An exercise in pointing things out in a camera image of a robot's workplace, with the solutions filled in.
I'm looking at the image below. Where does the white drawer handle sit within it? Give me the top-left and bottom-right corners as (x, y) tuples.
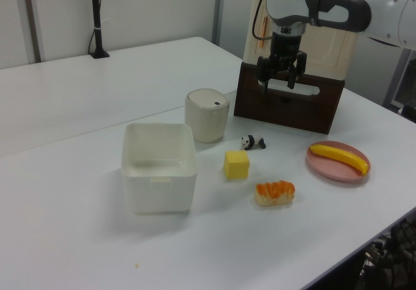
(265, 77), (321, 96)

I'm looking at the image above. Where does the black wire fan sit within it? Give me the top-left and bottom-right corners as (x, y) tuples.
(363, 218), (416, 290)

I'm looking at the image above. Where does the yellow toy banana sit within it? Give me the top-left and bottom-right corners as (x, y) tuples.
(308, 144), (370, 176)

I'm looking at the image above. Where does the white plastic box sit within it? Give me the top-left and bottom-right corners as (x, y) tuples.
(120, 122), (198, 215)

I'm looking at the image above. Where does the copper cabinet handle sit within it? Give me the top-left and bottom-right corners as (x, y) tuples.
(259, 16), (270, 49)

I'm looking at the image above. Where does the cream toy kitchen cabinet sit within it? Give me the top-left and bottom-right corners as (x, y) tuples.
(242, 0), (358, 81)

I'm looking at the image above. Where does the toy bread with orange topping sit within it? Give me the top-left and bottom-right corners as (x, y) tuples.
(253, 179), (296, 207)

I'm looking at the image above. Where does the beige lidded bin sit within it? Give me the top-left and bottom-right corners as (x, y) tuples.
(184, 88), (230, 144)

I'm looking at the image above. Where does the pink plate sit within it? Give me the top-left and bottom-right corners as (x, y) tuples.
(305, 140), (371, 183)

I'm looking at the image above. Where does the panda figurine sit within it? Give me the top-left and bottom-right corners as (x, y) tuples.
(240, 134), (267, 152)

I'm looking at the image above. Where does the yellow foam cube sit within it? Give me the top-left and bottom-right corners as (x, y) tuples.
(223, 150), (251, 181)

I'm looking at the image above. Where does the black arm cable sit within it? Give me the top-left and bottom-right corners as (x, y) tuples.
(251, 0), (280, 41)

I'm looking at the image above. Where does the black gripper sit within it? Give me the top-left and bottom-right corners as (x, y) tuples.
(256, 33), (308, 95)

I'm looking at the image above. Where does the black table clamp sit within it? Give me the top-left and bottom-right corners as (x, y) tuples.
(88, 0), (111, 59)

